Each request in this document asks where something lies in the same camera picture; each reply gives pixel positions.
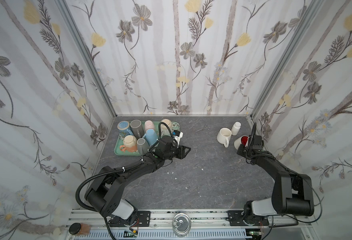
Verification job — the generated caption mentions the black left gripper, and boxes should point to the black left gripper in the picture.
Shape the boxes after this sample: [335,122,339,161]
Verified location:
[162,143,191,161]

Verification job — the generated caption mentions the white mug with red inside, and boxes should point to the white mug with red inside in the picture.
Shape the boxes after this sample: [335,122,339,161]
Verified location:
[234,136,249,150]

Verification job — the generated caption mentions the green plastic tray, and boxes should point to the green plastic tray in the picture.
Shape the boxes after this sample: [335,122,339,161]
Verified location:
[113,120,180,157]

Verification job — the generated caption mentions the white cream mug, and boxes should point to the white cream mug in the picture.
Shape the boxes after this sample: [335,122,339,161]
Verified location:
[216,128,232,148]

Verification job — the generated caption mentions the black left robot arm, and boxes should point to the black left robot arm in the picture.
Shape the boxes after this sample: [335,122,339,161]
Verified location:
[75,122,191,240]

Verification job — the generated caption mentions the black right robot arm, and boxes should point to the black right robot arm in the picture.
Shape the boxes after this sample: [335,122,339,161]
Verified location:
[234,134,323,226]

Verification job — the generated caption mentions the beige mug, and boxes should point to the beige mug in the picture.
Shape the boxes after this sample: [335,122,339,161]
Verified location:
[159,119,173,136]

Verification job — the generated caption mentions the light blue mug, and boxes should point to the light blue mug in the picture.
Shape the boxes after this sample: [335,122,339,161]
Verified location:
[144,129,158,147]

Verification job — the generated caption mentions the pink mug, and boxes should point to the pink mug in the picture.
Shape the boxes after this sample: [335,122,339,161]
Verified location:
[145,120,156,132]

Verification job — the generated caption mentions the tall dark grey mug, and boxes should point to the tall dark grey mug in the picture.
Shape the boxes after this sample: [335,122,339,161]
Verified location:
[130,120,145,139]

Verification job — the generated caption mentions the blue mug with brown rim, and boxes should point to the blue mug with brown rim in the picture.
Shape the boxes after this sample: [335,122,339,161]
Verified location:
[117,121,133,138]

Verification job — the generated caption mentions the white plastic bottle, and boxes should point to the white plastic bottle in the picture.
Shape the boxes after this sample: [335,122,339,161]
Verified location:
[231,122,241,136]

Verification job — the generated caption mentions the round metal lid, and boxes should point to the round metal lid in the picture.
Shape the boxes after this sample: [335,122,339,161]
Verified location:
[172,213,191,238]

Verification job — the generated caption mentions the black allen key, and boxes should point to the black allen key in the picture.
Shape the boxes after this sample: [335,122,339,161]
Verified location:
[268,215,299,230]

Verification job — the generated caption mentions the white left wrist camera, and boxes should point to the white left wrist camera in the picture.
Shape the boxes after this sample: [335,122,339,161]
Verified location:
[173,130,183,147]

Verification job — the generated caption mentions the cream mug with orange handle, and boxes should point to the cream mug with orange handle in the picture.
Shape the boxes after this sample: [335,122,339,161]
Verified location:
[120,135,138,153]

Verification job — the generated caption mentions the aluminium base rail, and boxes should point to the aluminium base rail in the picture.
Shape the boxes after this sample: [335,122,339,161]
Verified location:
[64,208,314,240]

